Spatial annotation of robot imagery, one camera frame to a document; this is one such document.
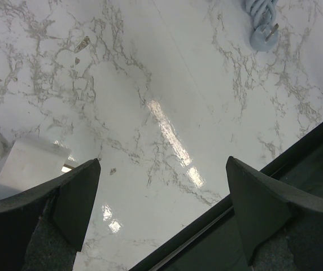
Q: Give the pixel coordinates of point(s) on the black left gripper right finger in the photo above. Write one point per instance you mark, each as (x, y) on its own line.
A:
(267, 209)

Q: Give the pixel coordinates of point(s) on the white charger adapter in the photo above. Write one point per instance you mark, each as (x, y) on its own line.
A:
(32, 162)

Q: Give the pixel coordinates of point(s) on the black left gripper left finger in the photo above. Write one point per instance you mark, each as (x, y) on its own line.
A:
(43, 228)

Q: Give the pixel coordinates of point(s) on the blue round power strip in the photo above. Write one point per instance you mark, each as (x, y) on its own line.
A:
(263, 14)

